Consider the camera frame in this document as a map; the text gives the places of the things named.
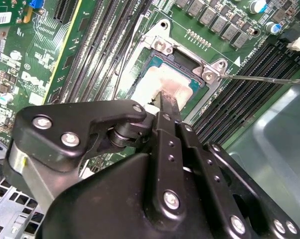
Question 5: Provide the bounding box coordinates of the thin wire locking lever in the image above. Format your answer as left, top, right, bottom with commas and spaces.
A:
218, 74, 300, 84

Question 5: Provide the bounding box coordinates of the silver topped CPU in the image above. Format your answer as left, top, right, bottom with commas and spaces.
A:
130, 55, 206, 113

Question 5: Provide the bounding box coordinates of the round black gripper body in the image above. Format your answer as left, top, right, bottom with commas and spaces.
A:
35, 148, 232, 239

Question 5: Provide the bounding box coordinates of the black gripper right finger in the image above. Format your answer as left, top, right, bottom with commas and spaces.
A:
168, 95, 300, 239

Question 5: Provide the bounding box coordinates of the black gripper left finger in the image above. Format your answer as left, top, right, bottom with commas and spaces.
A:
2, 91, 187, 223

